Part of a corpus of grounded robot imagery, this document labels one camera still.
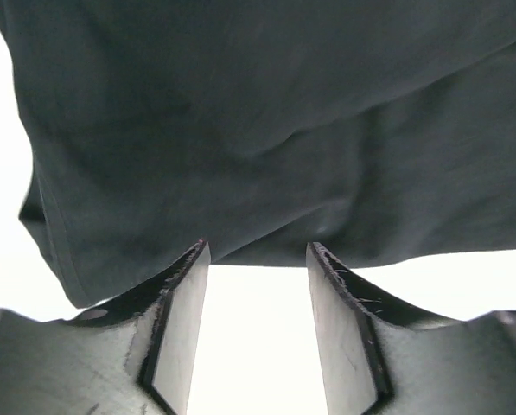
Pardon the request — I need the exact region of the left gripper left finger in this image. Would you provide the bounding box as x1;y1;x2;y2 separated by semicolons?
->
0;242;209;414

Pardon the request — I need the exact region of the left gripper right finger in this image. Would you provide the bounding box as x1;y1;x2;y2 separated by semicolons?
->
306;243;516;415

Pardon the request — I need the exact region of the black t-shirt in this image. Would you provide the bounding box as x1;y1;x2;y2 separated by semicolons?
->
0;1;516;308

